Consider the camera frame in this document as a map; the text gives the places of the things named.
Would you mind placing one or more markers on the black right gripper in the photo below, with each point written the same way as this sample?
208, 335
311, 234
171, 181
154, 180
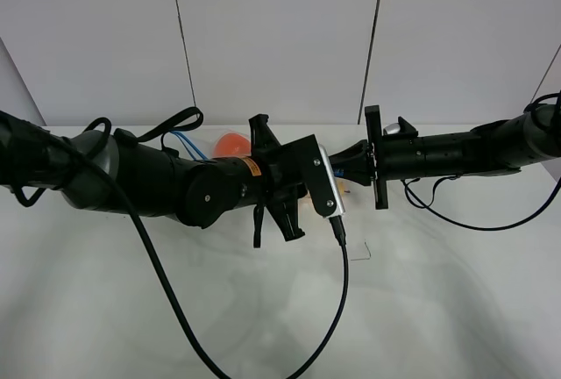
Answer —
392, 157

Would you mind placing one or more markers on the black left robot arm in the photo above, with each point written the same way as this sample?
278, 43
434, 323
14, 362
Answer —
158, 182

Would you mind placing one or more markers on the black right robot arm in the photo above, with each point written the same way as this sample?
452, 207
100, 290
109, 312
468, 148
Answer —
498, 148

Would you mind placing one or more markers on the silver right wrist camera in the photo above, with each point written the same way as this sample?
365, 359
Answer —
392, 129

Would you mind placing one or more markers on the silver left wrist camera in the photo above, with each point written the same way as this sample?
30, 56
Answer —
311, 166

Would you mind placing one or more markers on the clear zip bag blue seal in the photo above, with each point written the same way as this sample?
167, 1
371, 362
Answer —
197, 149

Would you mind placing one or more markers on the orange tomato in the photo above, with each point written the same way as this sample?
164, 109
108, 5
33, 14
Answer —
232, 144

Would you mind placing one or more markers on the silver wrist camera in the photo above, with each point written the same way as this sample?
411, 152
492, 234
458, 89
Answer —
392, 129
311, 166

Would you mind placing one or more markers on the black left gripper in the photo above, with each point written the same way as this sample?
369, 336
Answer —
278, 191

